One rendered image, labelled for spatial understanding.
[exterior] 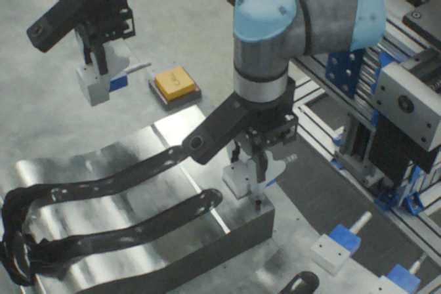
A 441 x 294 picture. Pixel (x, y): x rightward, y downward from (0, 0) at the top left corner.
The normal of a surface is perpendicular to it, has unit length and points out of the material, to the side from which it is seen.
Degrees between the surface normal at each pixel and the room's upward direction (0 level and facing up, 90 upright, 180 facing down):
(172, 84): 0
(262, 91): 90
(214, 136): 31
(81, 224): 26
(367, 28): 68
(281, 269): 0
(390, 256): 0
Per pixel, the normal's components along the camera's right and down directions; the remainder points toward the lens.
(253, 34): -0.36, 0.69
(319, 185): 0.00, -0.63
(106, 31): 0.51, 0.66
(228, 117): -0.44, -0.33
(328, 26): 0.14, 0.21
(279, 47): 0.21, 0.72
